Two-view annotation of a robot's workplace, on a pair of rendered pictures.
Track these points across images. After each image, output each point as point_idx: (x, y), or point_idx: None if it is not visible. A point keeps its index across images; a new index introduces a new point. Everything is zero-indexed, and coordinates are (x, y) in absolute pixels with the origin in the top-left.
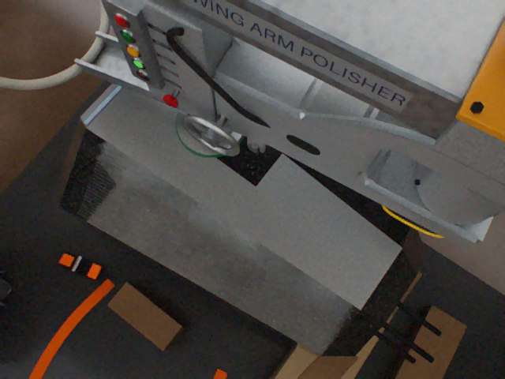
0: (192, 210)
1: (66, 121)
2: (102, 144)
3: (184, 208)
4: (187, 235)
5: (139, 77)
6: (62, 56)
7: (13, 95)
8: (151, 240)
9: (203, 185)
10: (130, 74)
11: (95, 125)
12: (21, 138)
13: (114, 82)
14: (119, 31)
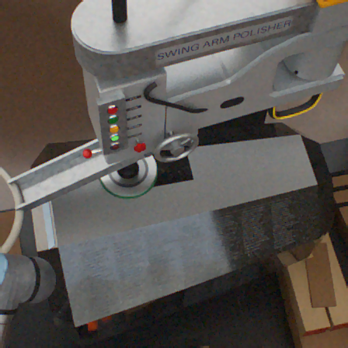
0: (173, 229)
1: None
2: (78, 246)
3: (167, 234)
4: (182, 251)
5: (109, 152)
6: None
7: None
8: (160, 281)
9: (165, 207)
10: (58, 184)
11: (61, 240)
12: None
13: (53, 197)
14: (106, 121)
